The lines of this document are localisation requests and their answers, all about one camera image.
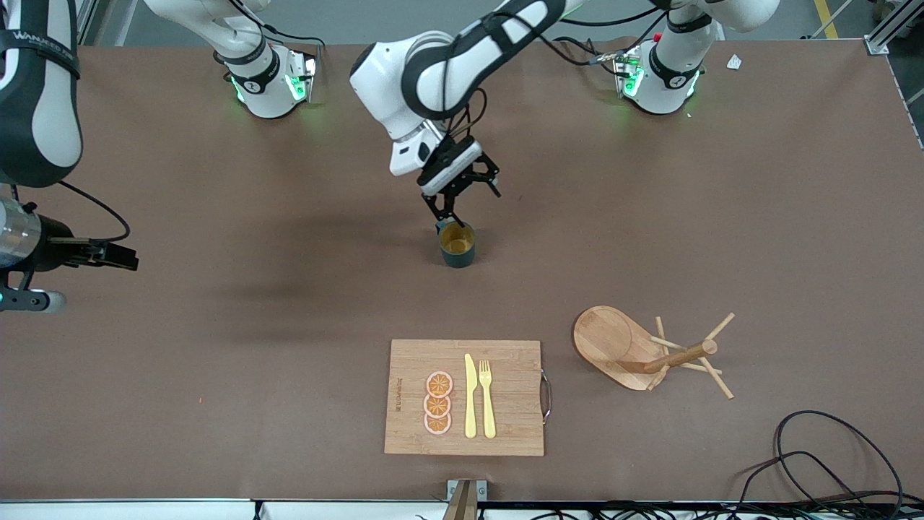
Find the teal ribbed cup with handle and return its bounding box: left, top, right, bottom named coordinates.
left=435, top=220, right=476, bottom=269

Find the wooden cup rack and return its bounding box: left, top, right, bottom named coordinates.
left=572, top=305, right=736, bottom=400

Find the yellow plastic knife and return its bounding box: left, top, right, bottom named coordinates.
left=464, top=353, right=478, bottom=439

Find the bamboo cutting board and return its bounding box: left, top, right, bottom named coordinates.
left=384, top=339, right=546, bottom=457

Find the yellow plastic fork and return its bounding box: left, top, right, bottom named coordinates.
left=479, top=360, right=497, bottom=440

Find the metal bracket with brown bar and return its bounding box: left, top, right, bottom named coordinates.
left=442, top=479, right=488, bottom=520

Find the black cable bundle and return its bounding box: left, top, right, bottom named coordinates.
left=491, top=500, right=924, bottom=520

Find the large looped black cable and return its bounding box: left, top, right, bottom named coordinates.
left=774, top=410, right=905, bottom=515

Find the aluminium frame profile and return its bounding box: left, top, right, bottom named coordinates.
left=865, top=0, right=924, bottom=56

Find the small looped black cable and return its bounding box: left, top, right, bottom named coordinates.
left=736, top=451, right=903, bottom=510

